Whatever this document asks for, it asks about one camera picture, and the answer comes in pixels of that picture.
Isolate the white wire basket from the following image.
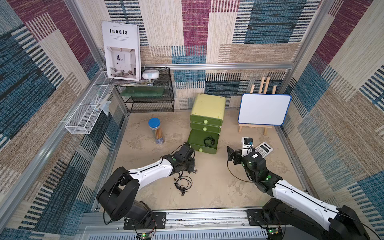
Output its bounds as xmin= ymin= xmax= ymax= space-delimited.
xmin=65 ymin=84 xmax=113 ymax=135

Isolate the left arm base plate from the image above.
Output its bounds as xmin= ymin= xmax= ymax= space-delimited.
xmin=123 ymin=212 xmax=167 ymax=231

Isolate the green three-drawer cabinet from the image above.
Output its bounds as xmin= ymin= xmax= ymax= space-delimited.
xmin=188 ymin=94 xmax=226 ymax=155

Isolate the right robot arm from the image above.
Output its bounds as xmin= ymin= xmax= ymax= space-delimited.
xmin=227 ymin=147 xmax=370 ymax=240

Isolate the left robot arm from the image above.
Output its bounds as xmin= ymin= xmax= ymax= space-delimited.
xmin=97 ymin=143 xmax=196 ymax=229

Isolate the blue-lid pencil canister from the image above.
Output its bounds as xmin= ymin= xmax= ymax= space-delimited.
xmin=149 ymin=118 xmax=164 ymax=145

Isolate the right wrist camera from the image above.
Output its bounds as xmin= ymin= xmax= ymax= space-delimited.
xmin=242 ymin=137 xmax=253 ymax=157

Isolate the Inedia magazine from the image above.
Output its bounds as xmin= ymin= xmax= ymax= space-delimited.
xmin=102 ymin=21 xmax=142 ymax=81

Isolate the black wire shelf rack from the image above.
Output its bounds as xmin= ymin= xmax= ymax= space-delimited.
xmin=112 ymin=67 xmax=175 ymax=114

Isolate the small whiteboard on easel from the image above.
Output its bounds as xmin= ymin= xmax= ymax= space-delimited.
xmin=238 ymin=77 xmax=292 ymax=135

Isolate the black earphones round coil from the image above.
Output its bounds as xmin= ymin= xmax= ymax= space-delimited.
xmin=204 ymin=136 xmax=216 ymax=148

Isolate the white calculator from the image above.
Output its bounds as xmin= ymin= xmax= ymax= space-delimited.
xmin=255 ymin=142 xmax=274 ymax=158

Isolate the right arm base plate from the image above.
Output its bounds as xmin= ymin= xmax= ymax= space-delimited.
xmin=246 ymin=209 xmax=289 ymax=228

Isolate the green sheet on shelf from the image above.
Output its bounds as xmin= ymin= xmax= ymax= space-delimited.
xmin=121 ymin=87 xmax=165 ymax=97

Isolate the black earphones large loop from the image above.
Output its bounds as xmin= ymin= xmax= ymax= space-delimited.
xmin=174 ymin=176 xmax=193 ymax=196

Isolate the white oval case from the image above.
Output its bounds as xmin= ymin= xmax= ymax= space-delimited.
xmin=142 ymin=70 xmax=160 ymax=80

